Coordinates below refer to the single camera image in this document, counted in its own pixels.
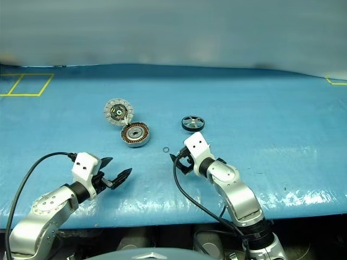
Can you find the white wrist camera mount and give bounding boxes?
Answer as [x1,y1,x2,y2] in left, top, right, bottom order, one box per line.
[183,132,217,177]
[71,152,102,201]

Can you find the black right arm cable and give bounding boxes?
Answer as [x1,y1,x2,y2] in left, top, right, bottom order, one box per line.
[172,156,252,260]

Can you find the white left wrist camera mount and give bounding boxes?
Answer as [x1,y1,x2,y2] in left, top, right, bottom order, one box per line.
[71,152,102,201]

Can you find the silver motor stator copper windings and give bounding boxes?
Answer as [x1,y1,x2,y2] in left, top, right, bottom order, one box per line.
[119,122,151,149]

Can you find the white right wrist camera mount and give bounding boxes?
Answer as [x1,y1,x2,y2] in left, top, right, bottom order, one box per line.
[183,132,217,177]

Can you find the blue plastic table cover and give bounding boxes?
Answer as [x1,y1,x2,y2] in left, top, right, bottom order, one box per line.
[0,63,347,237]

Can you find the black ring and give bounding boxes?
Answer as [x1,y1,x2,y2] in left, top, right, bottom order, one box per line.
[181,115,206,133]

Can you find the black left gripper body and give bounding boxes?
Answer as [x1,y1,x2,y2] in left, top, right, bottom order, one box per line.
[91,161,113,194]

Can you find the dark grey rounded shape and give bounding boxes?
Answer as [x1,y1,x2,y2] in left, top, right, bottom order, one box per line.
[192,229,226,257]
[116,230,149,251]

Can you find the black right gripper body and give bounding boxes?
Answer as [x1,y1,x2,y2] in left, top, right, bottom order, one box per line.
[175,146,197,174]

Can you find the round silver motor cover circuit board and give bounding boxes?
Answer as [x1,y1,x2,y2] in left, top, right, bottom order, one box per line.
[104,98,134,127]

